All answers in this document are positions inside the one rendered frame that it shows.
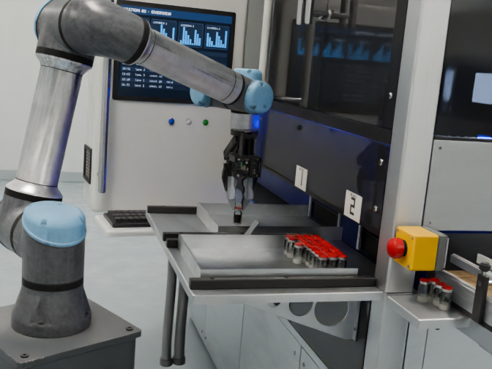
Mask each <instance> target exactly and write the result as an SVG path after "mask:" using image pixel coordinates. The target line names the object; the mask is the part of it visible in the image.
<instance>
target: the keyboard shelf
mask: <svg viewBox="0 0 492 369"><path fill-rule="evenodd" d="M94 222H95V223H96V225H97V226H98V227H99V229H100V230H101V231H102V232H103V234H104V235H105V236H107V237H116V236H156V235H155V233H154V232H153V230H152V227H127V228H113V227H112V226H111V224H110V223H109V222H108V221H107V220H106V219H105V218H104V216H103V215H96V216H94Z"/></svg>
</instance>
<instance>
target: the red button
mask: <svg viewBox="0 0 492 369"><path fill-rule="evenodd" d="M387 253H388V255H389V257H391V258H401V257H402V256H403V254H404V243H403V240H402V239H401V238H391V239H390V240H389V241H388V243H387Z"/></svg>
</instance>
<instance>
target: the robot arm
mask: <svg viewBox="0 0 492 369"><path fill-rule="evenodd" d="M34 33H35V36H36V37H37V40H38V41H37V48H36V51H35V56H36V57H37V59H38V60H39V62H40V71H39V75H38V79H37V85H36V88H35V92H34V98H33V101H32V104H31V110H30V114H29V120H28V124H27V128H26V134H25V137H24V141H23V147H22V150H21V154H20V159H19V163H18V169H17V173H16V177H15V179H13V180H12V181H11V182H9V183H7V184H6V186H5V190H4V195H3V197H2V198H1V199H0V243H1V244H2V245H3V246H4V247H5V248H7V249H8V250H11V251H12V252H14V253H15V254H16V255H18V256H19V257H21V258H22V282H21V289H20V292H19V295H18V298H17V300H16V302H15V306H14V308H13V310H12V315H11V326H12V328H13V329H14V330H15V331H16V332H17V333H19V334H22V335H25V336H28V337H32V338H64V337H69V336H72V335H76V334H78V333H81V332H83V331H85V330H86V329H88V328H89V326H90V325H91V319H92V312H91V308H90V306H89V302H88V299H87V296H86V292H85V289H84V287H83V276H84V258H85V239H86V218H85V215H84V213H83V212H82V211H81V210H80V209H79V208H78V207H76V206H74V205H72V204H64V203H63V202H62V199H63V195H62V194H61V192H60V191H59V189H58V183H59V177H60V173H61V170H62V164H63V161H64V155H65V152H66V148H67V142H68V138H69V135H70V129H71V126H72V120H73V116H74V113H75V107H76V103H77V100H78V94H79V90H80V87H81V81H82V77H83V75H84V74H85V73H86V72H88V71H90V70H91V69H92V67H93V63H94V58H95V56H99V57H104V58H109V59H114V60H117V61H119V62H122V63H124V64H126V65H132V64H134V63H136V64H139V65H141V66H143V67H145V68H147V69H149V70H152V71H154V72H156V73H159V74H161V75H163V76H165V77H167V78H170V79H171V80H174V81H176V82H178V83H181V84H183V85H185V86H187V87H190V97H191V100H192V101H193V103H194V104H195V105H197V106H200V107H205V108H208V107H217V108H224V109H228V110H231V119H230V128H232V129H231V135H233V138H232V139H231V141H230V142H229V144H228V145H227V147H226V148H225V150H224V151H223V156H224V160H227V161H226V163H223V170H222V181H223V186H224V189H225V193H226V196H227V199H228V202H229V204H230V206H231V208H232V209H233V210H235V206H236V202H235V196H236V191H235V188H236V186H237V182H238V181H237V179H235V177H244V178H243V179H242V186H243V191H242V201H241V204H242V210H245V208H246V207H247V205H248V204H249V202H250V199H253V198H254V192H253V187H254V185H255V183H256V181H257V179H258V177H259V178H261V161H262V157H260V156H258V155H257V154H254V146H255V139H257V136H258V129H259V123H260V122H259V121H261V120H262V118H261V117H260V114H263V113H266V112H267V111H268V110H269V109H270V107H271V106H272V101H273V98H274V95H273V91H272V87H271V86H270V85H269V84H268V83H266V82H264V81H262V72H261V71H260V70H255V69H243V68H236V69H234V70H232V69H230V68H228V67H226V66H224V65H222V64H220V63H218V62H216V61H214V60H212V59H211V58H209V57H207V56H205V55H203V54H201V53H199V52H197V51H194V50H193V49H191V48H189V47H187V46H185V45H183V44H181V43H179V42H177V41H175V40H172V39H171V38H170V37H167V36H165V35H164V34H161V33H159V32H158V31H155V30H154V29H151V26H150V24H149V22H148V21H147V20H145V19H143V18H141V17H139V16H137V15H136V14H134V13H132V12H131V11H129V10H126V9H125V8H123V7H121V6H119V5H118V4H115V3H113V2H112V1H109V0H48V1H46V2H45V3H44V4H43V5H42V6H41V7H40V8H39V9H38V11H37V13H36V15H35V18H34ZM259 163H260V170H259ZM258 170H259V172H258Z"/></svg>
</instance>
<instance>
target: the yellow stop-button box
mask: <svg viewBox="0 0 492 369"><path fill-rule="evenodd" d="M396 238H401V239H402V240H403V243H404V254H403V256H402V257H401V258H394V259H393V260H394V261H396V262H398V263H399V264H400V265H402V266H403V267H405V268H407V269H408V270H410V271H433V270H434V271H442V270H443V266H444V257H445V251H446V246H447V235H445V234H443V233H441V232H439V231H437V230H435V229H433V228H431V227H429V226H398V227H397V233H396Z"/></svg>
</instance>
